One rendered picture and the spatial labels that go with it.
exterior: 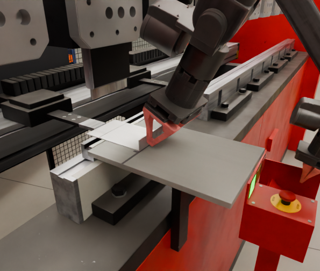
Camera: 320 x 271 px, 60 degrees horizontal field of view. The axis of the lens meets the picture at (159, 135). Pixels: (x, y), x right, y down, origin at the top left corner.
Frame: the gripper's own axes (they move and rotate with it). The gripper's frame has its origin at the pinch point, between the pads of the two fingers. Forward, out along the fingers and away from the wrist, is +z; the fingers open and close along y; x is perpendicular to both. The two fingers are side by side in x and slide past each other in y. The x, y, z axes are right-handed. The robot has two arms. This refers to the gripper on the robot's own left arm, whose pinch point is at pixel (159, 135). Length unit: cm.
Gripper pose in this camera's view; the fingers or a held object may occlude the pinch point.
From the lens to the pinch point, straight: 51.5
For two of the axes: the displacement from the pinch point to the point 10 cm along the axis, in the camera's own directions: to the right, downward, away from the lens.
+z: -3.8, 6.9, 6.1
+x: 7.5, 6.2, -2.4
